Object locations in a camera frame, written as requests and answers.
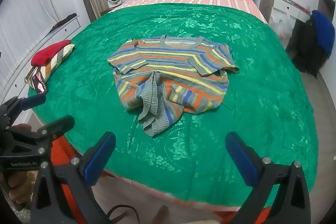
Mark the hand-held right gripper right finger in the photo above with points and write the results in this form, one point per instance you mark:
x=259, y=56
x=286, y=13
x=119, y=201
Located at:
x=241, y=161

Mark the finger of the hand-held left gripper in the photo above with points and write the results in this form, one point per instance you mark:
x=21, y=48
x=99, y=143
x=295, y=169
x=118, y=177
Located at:
x=34, y=101
x=61, y=123

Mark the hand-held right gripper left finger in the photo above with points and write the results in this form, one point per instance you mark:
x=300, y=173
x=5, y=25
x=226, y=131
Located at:
x=101, y=158

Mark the striped knit sweater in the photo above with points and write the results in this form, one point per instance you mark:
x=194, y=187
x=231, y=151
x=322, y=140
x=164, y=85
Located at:
x=170, y=61

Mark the person's left hand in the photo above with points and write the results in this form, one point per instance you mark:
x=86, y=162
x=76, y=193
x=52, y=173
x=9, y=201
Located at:
x=17, y=183

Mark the smartphone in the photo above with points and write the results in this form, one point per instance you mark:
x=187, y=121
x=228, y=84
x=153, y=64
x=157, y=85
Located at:
x=39, y=83

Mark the person's orange clothing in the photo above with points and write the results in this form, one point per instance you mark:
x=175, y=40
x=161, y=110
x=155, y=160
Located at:
x=61, y=153

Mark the green floral blanket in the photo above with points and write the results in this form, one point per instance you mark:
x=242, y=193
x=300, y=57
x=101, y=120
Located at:
x=249, y=113

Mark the red cloth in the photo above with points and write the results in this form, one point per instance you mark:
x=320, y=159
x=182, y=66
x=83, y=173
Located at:
x=50, y=53

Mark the striped cushion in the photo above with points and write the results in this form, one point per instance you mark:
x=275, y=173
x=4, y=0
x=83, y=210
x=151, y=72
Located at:
x=59, y=57

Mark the black elongated object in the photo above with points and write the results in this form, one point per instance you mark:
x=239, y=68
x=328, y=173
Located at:
x=63, y=22

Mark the white cabinet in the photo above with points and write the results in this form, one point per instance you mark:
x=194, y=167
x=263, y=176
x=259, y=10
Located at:
x=26, y=3

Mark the brown wooden nightstand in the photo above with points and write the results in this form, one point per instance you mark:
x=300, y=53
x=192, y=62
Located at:
x=106, y=12

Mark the black puffer jacket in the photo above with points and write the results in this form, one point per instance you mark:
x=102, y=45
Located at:
x=307, y=48

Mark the white plastic bag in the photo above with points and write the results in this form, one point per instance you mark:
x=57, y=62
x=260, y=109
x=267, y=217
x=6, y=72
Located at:
x=282, y=27

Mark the blue garment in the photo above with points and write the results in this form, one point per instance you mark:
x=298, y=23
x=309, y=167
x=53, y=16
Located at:
x=324, y=29

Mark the white desk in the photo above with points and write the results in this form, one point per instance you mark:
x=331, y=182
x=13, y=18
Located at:
x=288, y=5

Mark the white wardrobe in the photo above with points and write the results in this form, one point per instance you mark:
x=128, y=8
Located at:
x=326, y=5

